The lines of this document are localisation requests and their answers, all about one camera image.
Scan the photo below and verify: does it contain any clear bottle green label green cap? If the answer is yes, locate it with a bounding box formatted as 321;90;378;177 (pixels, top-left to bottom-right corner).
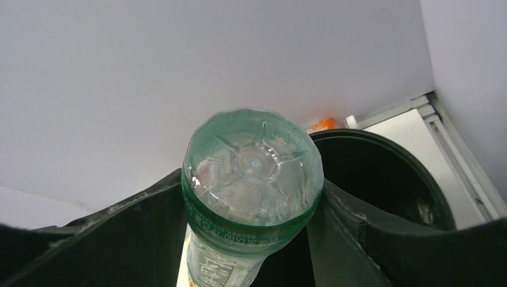
181;108;324;286

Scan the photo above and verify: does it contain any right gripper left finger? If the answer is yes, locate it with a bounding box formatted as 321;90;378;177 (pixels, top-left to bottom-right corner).
1;170;187;286

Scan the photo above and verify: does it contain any aluminium frame rail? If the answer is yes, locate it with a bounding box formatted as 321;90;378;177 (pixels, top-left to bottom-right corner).
342;92;506;228

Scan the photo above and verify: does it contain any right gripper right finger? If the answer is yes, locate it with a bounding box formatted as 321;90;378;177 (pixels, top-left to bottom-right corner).
307;181;506;286

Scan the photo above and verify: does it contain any orange drink bottle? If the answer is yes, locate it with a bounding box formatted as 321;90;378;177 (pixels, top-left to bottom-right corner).
306;117;338;134

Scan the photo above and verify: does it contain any black ribbed plastic bin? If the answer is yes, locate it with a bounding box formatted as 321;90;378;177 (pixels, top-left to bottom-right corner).
310;129;456;231

